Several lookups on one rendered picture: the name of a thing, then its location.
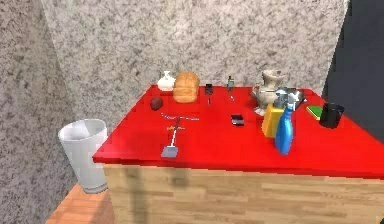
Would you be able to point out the black mug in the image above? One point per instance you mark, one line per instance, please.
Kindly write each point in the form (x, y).
(330, 115)

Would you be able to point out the white waste bin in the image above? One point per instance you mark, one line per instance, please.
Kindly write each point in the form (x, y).
(83, 150)

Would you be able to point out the dark grey fridge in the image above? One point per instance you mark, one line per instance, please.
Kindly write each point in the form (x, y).
(358, 66)

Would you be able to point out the black cell phone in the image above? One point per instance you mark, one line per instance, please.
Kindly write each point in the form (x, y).
(237, 119)

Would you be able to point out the red topped wooden counter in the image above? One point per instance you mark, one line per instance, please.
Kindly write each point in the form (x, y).
(216, 150)

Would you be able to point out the blue spray bottle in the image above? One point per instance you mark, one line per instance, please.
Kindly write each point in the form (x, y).
(284, 131)

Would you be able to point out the silver metal pan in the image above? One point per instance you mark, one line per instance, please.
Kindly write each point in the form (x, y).
(293, 95)

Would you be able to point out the green sponge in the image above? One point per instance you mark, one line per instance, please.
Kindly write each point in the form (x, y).
(314, 111)

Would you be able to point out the small dark pepper shaker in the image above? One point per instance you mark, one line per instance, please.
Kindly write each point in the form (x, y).
(230, 85)

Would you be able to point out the grey metal spatula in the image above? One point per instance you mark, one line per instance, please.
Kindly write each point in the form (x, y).
(171, 146)

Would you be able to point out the yellow soap dispenser bottle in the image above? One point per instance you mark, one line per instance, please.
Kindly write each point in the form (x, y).
(271, 120)

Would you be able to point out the dark red round fruit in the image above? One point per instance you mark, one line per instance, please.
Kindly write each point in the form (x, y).
(156, 103)

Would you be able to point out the brown bread loaf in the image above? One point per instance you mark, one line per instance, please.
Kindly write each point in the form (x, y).
(186, 87)

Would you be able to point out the thin silver utensil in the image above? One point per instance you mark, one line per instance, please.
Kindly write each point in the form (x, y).
(181, 117)

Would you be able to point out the beige ceramic jug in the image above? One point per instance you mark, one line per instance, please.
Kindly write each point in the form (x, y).
(268, 93)

